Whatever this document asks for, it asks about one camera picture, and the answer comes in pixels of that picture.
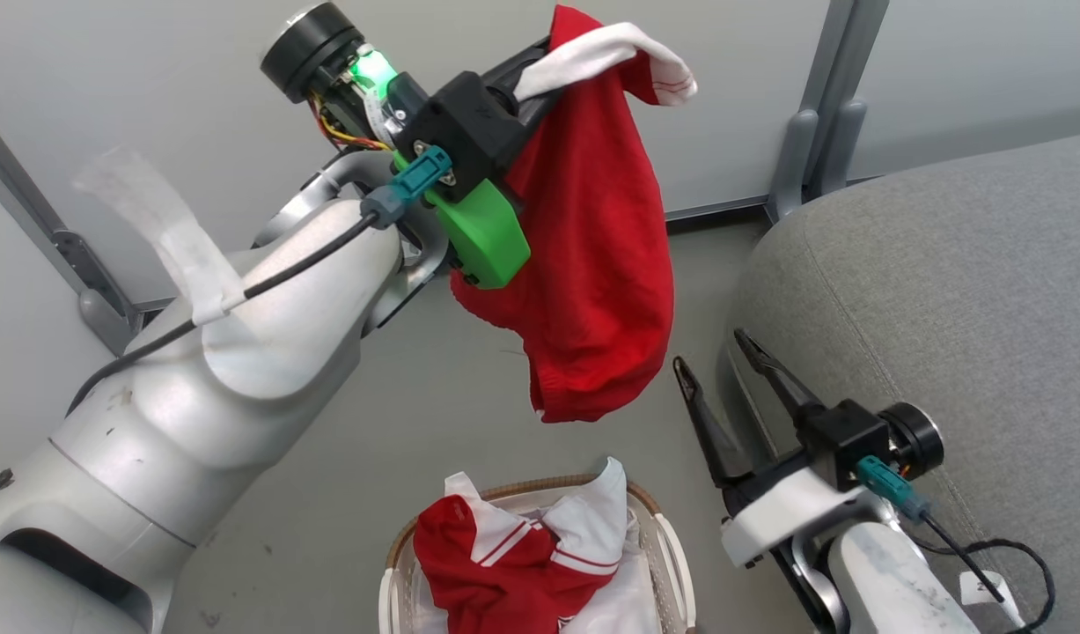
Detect grey fabric sofa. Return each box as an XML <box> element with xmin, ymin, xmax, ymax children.
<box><xmin>720</xmin><ymin>130</ymin><xmax>1080</xmax><ymax>634</ymax></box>

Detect grey partition post double foot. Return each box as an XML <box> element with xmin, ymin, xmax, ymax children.
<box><xmin>765</xmin><ymin>0</ymin><xmax>890</xmax><ymax>224</ymax></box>

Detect white paper cable tag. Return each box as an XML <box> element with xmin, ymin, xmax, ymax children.
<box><xmin>959</xmin><ymin>570</ymin><xmax>1026</xmax><ymax>628</ymax></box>

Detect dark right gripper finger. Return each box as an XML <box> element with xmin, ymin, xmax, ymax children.
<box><xmin>672</xmin><ymin>355</ymin><xmax>774</xmax><ymax>490</ymax></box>
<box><xmin>733</xmin><ymin>328</ymin><xmax>827</xmax><ymax>424</ymax></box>

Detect white cloth basket liner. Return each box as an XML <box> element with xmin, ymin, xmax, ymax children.
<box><xmin>408</xmin><ymin>515</ymin><xmax>664</xmax><ymax>634</ymax></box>

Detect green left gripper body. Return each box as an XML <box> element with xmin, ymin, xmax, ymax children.
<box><xmin>392</xmin><ymin>148</ymin><xmax>533</xmax><ymax>291</ymax></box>

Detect aluminium partition bottom rail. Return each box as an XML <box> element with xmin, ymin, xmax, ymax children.
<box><xmin>663</xmin><ymin>197</ymin><xmax>775</xmax><ymax>223</ymax></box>

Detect teal cable connector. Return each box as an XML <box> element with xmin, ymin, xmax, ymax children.
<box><xmin>856</xmin><ymin>455</ymin><xmax>934</xmax><ymax>522</ymax></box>
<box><xmin>360</xmin><ymin>146</ymin><xmax>453</xmax><ymax>231</ymax></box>

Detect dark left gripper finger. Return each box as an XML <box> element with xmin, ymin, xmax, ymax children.
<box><xmin>513</xmin><ymin>86</ymin><xmax>562</xmax><ymax>126</ymax></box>
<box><xmin>482</xmin><ymin>37</ymin><xmax>556</xmax><ymax>89</ymax></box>

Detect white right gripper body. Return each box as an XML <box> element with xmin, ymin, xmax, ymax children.
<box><xmin>719</xmin><ymin>447</ymin><xmax>868</xmax><ymax>570</ymax></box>

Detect red shirt white trim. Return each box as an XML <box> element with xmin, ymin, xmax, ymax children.
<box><xmin>449</xmin><ymin>4</ymin><xmax>700</xmax><ymax>424</ymax></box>

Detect grey partition post long foot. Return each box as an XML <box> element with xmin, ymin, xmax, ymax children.
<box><xmin>0</xmin><ymin>107</ymin><xmax>146</xmax><ymax>357</ymax></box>

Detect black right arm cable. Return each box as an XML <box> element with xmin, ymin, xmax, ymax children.
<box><xmin>907</xmin><ymin>511</ymin><xmax>1058</xmax><ymax>634</ymax></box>

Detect teal right cable connector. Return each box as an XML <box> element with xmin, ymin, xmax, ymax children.
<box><xmin>856</xmin><ymin>455</ymin><xmax>934</xmax><ymax>522</ymax></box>

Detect teal left cable connector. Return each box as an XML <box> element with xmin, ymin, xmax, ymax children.
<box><xmin>360</xmin><ymin>146</ymin><xmax>453</xmax><ymax>231</ymax></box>

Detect red and white jersey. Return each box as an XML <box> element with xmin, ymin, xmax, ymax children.
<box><xmin>413</xmin><ymin>456</ymin><xmax>639</xmax><ymax>634</ymax></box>

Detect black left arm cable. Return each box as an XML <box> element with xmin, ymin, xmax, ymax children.
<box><xmin>64</xmin><ymin>211</ymin><xmax>384</xmax><ymax>417</ymax></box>

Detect translucent tape strip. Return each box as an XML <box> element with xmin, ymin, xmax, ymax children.
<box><xmin>71</xmin><ymin>147</ymin><xmax>246</xmax><ymax>326</ymax></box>

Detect white woven laundry basket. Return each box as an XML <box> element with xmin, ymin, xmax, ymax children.
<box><xmin>378</xmin><ymin>475</ymin><xmax>698</xmax><ymax>634</ymax></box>

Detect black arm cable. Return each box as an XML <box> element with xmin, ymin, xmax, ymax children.
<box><xmin>64</xmin><ymin>211</ymin><xmax>384</xmax><ymax>417</ymax></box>
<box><xmin>907</xmin><ymin>511</ymin><xmax>1058</xmax><ymax>634</ymax></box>

